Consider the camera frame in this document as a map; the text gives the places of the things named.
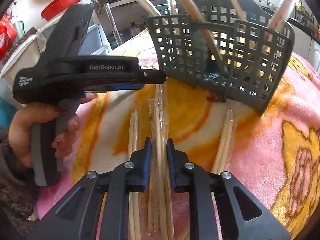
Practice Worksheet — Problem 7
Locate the left hand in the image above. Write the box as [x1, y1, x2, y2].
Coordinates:
[7, 91, 99, 169]

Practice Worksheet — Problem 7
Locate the white plastic drawer unit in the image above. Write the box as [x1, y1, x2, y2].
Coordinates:
[1, 0, 112, 89]

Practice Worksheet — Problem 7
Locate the pink bear blanket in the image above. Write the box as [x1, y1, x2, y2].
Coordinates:
[35, 28, 320, 240]

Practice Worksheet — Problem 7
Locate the red plastic basin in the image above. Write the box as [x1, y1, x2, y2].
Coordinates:
[41, 0, 80, 21]

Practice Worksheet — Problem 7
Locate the metal shelf rack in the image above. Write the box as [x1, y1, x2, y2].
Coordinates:
[98, 0, 148, 36]

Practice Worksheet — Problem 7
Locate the dark green utensil basket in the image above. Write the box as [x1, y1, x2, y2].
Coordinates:
[147, 0, 295, 113]

